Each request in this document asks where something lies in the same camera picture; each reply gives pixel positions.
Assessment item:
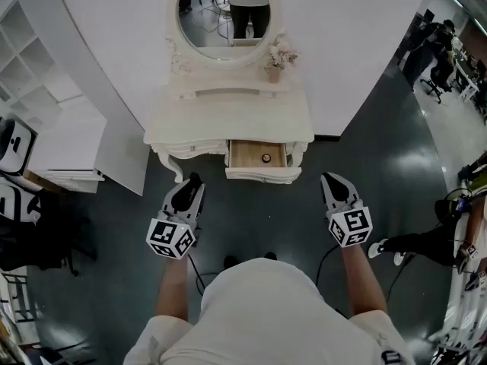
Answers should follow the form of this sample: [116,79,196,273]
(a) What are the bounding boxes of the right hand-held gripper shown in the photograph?
[320,172,373,249]

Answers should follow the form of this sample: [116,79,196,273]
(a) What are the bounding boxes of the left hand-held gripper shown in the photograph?
[146,173,206,260]

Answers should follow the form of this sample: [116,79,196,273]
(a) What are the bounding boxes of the large white wooden drawer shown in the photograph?
[224,138,303,185]

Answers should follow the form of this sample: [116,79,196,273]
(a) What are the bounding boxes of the person's left forearm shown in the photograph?
[154,255,190,322]

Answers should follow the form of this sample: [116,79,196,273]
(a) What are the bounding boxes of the person's right forearm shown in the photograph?
[340,241,389,317]

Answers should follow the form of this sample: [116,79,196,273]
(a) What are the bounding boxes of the white dressing table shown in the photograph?
[143,32,316,184]

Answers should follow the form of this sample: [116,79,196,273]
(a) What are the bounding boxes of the low white cabinet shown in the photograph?
[28,97,108,194]

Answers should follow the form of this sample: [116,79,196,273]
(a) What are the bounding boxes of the person's white shirt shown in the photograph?
[123,256,418,365]

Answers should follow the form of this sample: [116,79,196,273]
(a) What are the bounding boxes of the pink flowers in vase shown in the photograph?
[264,38,300,84]

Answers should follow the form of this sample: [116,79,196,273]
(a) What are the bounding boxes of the black office chair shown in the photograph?
[0,192,98,278]

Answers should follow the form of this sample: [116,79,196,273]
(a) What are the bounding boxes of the white device with black marks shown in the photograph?
[0,116,43,227]

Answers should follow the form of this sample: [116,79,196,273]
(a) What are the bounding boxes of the oval white framed mirror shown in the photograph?
[164,0,286,71]

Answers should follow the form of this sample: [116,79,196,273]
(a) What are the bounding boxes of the white cube shelf unit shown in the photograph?
[0,0,84,129]

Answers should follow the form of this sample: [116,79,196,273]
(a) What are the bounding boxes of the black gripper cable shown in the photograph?
[187,254,218,295]
[314,243,343,285]

